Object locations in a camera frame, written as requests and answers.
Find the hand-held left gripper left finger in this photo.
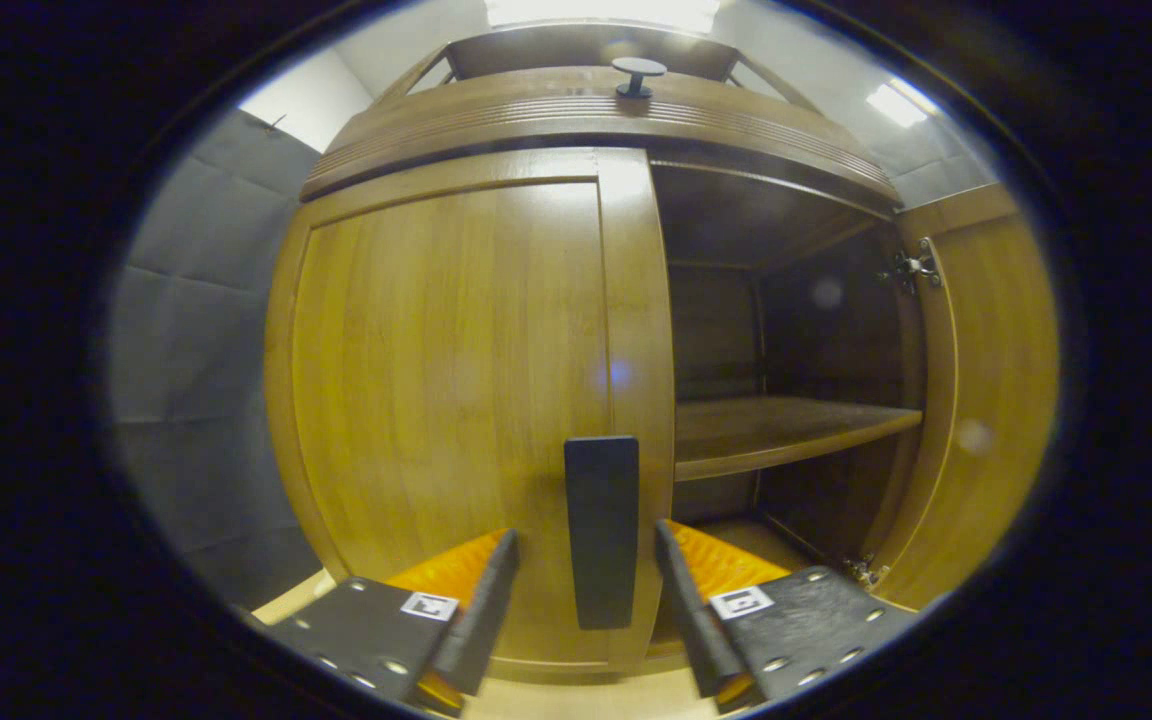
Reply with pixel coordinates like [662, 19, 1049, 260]
[261, 528, 521, 716]

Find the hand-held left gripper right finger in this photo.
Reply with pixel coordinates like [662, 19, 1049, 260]
[654, 518, 922, 713]

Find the black door handle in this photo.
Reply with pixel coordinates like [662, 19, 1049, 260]
[564, 436, 640, 631]

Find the wooden shoe cabinet door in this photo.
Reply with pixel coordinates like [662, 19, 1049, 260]
[266, 148, 677, 681]
[871, 183, 1062, 611]

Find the wooden double-door shoe cabinet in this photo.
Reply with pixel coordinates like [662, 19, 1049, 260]
[266, 25, 1062, 691]

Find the metal door hinge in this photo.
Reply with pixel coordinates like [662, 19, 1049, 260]
[881, 238, 942, 294]
[841, 555, 892, 589]

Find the wooden inner cabinet shelf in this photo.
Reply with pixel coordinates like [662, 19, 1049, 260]
[674, 396, 925, 483]

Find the wooden cabinet drawer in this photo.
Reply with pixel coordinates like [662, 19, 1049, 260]
[301, 65, 902, 211]

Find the black backdrop cloth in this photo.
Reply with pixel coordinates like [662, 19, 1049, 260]
[106, 105, 1002, 611]

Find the black round drawer knob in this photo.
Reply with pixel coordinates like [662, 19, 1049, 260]
[611, 57, 668, 100]

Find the small ceiling light panel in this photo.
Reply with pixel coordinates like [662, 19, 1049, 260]
[866, 78, 940, 129]

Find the large ceiling light panel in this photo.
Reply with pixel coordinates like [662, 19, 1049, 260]
[484, 0, 722, 33]

